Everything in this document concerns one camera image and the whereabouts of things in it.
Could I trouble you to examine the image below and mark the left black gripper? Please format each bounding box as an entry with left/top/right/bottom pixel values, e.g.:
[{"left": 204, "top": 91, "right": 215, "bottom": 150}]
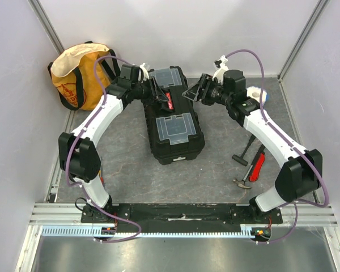
[{"left": 131, "top": 76, "right": 168, "bottom": 107}]

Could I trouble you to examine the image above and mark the black plastic tool box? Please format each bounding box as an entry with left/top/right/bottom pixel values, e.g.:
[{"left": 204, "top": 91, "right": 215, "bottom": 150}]
[{"left": 144, "top": 66, "right": 205, "bottom": 165}]

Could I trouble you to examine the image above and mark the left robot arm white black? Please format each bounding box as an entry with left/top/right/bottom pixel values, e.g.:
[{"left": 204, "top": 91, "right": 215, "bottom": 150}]
[{"left": 58, "top": 63, "right": 168, "bottom": 223}]

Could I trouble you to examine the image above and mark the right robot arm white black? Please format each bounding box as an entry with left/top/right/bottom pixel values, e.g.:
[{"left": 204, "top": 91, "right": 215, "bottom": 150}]
[{"left": 182, "top": 70, "right": 322, "bottom": 223}]

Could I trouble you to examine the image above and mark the blue wrapped paper roll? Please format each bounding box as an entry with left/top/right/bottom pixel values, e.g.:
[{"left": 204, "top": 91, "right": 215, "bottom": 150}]
[{"left": 246, "top": 86, "right": 268, "bottom": 105}]

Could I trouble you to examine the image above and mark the black rubber mallet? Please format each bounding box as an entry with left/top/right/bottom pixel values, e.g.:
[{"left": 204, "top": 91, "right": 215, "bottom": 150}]
[{"left": 232, "top": 135, "right": 256, "bottom": 166}]

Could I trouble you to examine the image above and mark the yellow canvas tote bag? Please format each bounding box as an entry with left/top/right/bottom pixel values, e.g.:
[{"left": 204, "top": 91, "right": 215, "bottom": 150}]
[{"left": 48, "top": 41, "right": 120, "bottom": 111}]

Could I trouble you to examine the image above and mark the red black utility knife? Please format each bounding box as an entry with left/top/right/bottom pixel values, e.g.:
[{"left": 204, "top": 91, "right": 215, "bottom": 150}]
[{"left": 249, "top": 152, "right": 265, "bottom": 182}]

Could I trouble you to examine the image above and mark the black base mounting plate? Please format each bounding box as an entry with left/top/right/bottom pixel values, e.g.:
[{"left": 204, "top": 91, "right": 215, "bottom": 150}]
[{"left": 80, "top": 203, "right": 283, "bottom": 232}]

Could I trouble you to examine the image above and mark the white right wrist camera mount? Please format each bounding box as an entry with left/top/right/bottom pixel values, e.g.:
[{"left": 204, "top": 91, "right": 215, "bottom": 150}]
[{"left": 212, "top": 55, "right": 229, "bottom": 84}]

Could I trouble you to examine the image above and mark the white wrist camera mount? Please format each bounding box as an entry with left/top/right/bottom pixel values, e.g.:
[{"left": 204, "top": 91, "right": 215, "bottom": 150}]
[
  {"left": 212, "top": 55, "right": 229, "bottom": 84},
  {"left": 139, "top": 62, "right": 150, "bottom": 83}
]

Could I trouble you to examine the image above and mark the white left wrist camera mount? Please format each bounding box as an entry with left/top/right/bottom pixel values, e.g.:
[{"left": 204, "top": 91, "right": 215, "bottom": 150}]
[{"left": 139, "top": 62, "right": 150, "bottom": 83}]

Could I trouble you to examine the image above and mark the claw hammer red black handle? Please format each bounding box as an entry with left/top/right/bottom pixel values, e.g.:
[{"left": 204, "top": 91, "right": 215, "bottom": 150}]
[{"left": 233, "top": 144, "right": 265, "bottom": 190}]

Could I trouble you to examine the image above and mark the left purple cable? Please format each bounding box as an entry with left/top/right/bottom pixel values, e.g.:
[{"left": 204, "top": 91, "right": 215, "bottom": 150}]
[{"left": 66, "top": 55, "right": 143, "bottom": 243}]

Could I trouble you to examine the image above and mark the purple cable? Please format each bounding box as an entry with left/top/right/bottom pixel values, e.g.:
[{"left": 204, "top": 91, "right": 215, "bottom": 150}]
[
  {"left": 66, "top": 55, "right": 143, "bottom": 243},
  {"left": 223, "top": 49, "right": 330, "bottom": 245}
]

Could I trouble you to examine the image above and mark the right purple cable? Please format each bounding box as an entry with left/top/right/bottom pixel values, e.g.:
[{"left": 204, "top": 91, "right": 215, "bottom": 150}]
[{"left": 223, "top": 49, "right": 330, "bottom": 245}]

